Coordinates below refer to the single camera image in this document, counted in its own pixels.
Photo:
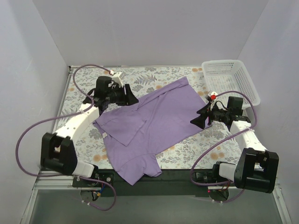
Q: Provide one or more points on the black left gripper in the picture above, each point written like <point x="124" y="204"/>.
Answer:
<point x="126" y="94"/>

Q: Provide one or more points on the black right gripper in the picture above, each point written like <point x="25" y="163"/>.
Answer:
<point x="207" y="115"/>

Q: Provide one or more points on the purple t shirt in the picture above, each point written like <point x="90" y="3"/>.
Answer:
<point x="134" y="135"/>

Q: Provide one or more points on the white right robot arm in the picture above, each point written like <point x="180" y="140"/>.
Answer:
<point x="257" y="167"/>

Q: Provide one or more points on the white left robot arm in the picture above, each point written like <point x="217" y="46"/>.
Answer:
<point x="58" y="148"/>

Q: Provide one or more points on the white plastic basket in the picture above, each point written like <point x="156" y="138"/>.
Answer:
<point x="229" y="75"/>

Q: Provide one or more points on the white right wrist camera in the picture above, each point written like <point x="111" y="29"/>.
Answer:
<point x="211" y="96"/>

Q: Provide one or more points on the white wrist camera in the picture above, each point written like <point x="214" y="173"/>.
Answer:
<point x="117" y="77"/>
<point x="211" y="96"/>

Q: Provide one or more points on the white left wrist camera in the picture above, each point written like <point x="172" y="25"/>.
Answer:
<point x="117" y="77"/>

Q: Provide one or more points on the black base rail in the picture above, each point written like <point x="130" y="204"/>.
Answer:
<point x="172" y="182"/>

